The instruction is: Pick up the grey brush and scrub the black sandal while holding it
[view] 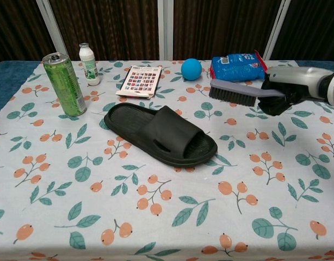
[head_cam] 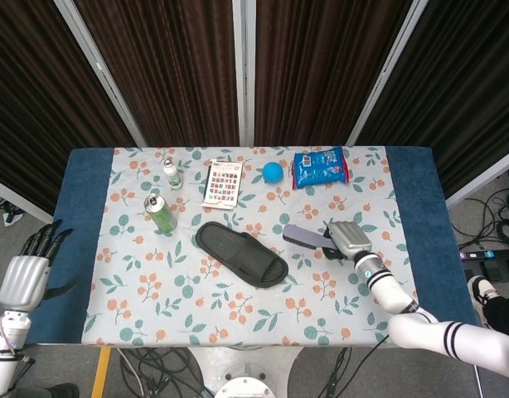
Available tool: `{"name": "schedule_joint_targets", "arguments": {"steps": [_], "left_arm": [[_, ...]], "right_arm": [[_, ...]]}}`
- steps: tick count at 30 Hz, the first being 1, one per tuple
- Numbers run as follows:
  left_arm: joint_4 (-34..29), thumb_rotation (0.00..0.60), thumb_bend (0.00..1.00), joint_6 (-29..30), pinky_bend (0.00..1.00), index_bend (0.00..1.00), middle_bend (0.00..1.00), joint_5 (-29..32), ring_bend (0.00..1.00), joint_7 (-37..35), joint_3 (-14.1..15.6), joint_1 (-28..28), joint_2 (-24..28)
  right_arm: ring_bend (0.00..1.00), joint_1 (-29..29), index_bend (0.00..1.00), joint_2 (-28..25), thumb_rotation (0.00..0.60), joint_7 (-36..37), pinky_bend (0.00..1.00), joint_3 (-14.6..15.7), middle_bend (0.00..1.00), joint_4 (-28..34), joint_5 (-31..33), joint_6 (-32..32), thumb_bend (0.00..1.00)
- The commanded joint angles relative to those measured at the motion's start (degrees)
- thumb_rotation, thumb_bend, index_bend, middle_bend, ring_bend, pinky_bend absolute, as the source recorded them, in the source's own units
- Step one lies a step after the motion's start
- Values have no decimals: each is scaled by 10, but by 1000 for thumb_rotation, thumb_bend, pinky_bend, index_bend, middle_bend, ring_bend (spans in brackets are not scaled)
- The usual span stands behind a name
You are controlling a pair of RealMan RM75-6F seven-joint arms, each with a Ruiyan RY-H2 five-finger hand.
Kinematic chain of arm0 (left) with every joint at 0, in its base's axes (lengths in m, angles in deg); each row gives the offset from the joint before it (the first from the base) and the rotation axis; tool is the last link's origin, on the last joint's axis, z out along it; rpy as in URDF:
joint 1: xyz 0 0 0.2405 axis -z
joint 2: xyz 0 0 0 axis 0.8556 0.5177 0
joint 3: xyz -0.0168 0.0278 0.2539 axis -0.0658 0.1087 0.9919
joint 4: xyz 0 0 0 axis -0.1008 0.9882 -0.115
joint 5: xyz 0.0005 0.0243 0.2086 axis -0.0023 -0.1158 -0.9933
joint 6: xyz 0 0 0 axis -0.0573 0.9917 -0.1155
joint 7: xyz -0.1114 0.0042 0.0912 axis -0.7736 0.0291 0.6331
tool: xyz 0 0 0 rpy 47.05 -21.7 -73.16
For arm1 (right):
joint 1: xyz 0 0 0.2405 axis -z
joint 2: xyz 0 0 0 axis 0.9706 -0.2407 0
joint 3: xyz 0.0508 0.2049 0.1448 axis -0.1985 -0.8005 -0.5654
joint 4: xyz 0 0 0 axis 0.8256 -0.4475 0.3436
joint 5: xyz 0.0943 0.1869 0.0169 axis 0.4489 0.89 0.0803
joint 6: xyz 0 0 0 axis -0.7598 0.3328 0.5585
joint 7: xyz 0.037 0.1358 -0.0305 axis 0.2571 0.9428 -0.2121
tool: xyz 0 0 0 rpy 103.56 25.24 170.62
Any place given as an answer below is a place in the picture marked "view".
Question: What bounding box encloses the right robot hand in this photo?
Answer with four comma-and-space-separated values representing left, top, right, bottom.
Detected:
257, 66, 334, 117

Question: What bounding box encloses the grey scrubbing brush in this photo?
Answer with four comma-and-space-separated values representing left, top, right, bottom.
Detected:
208, 78, 286, 107

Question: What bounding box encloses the black slipper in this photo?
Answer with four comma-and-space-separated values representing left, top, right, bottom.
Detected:
103, 102, 219, 168

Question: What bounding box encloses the blue snack bag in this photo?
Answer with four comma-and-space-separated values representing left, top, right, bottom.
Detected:
209, 49, 270, 83

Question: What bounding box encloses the blue ball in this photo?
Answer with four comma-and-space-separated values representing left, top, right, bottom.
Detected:
181, 58, 203, 81

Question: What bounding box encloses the printed card box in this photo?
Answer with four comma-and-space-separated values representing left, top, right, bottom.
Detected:
115, 65, 162, 100

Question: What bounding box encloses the floral tablecloth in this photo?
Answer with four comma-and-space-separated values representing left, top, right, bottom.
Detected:
0, 59, 334, 261

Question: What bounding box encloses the dark brown curtain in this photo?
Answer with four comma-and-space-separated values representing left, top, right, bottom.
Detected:
0, 0, 334, 64

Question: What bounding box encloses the white plastic drink bottle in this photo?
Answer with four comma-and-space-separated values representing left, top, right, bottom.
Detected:
78, 43, 101, 86

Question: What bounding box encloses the green drink can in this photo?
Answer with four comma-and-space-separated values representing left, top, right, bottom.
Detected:
42, 52, 88, 117

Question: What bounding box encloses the white frame post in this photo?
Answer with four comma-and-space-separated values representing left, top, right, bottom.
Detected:
157, 0, 175, 61
263, 0, 292, 61
35, 0, 72, 61

